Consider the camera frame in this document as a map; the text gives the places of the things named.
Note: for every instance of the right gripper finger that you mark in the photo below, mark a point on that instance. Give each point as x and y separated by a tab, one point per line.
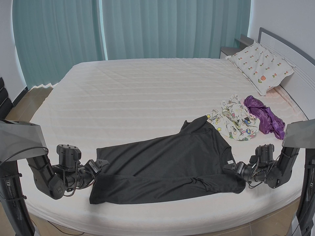
230	168

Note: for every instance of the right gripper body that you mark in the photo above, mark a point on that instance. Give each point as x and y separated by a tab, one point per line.
243	171

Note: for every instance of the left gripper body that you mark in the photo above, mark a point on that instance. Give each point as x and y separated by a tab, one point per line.
92	170

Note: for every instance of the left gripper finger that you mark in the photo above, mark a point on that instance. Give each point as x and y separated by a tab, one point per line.
102	163

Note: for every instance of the black T-shirt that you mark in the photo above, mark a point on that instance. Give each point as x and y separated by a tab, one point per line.
167	166

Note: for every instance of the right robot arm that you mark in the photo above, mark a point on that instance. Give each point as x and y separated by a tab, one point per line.
300	136

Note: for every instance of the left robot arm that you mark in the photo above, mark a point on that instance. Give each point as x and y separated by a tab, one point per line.
22	139

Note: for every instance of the bed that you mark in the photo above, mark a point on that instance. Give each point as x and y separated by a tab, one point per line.
147	95

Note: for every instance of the white printed pyjama garment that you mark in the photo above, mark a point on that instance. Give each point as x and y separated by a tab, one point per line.
233	122

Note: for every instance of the purple satin garment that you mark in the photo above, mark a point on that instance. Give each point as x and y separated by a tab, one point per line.
265	117

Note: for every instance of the white printed pillow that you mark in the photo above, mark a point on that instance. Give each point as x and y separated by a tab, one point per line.
260	65

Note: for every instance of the grey bedside table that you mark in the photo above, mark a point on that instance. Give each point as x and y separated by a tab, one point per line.
227	51

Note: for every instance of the blue-green curtain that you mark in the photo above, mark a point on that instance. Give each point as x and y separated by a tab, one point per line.
172	21
59	33

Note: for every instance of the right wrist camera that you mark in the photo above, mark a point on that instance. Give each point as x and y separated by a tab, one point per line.
253	158

